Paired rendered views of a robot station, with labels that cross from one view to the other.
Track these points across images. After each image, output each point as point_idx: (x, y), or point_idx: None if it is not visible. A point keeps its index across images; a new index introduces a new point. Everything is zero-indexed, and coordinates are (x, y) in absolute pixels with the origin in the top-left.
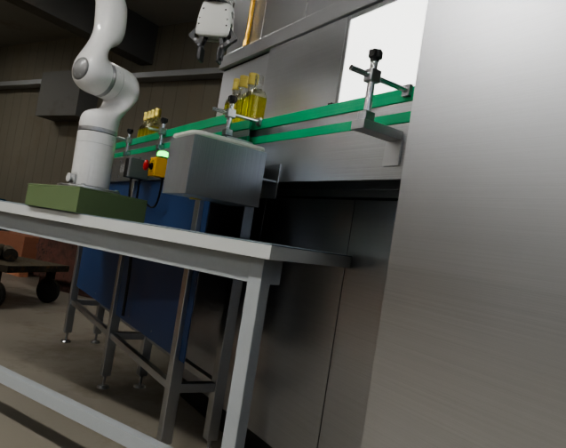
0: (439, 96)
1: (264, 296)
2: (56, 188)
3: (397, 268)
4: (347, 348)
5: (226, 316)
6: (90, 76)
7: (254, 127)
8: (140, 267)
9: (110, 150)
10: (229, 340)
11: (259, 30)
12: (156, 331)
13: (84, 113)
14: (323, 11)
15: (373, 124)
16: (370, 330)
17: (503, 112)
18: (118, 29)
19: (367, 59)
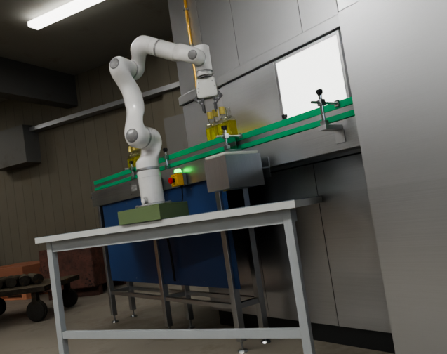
0: (368, 110)
1: (295, 228)
2: (140, 209)
3: (372, 189)
4: (336, 246)
5: (251, 256)
6: (139, 138)
7: (237, 139)
8: (177, 246)
9: (160, 178)
10: (257, 269)
11: None
12: (209, 279)
13: (139, 161)
14: (253, 60)
15: (330, 126)
16: (347, 231)
17: (400, 113)
18: (142, 106)
19: (295, 84)
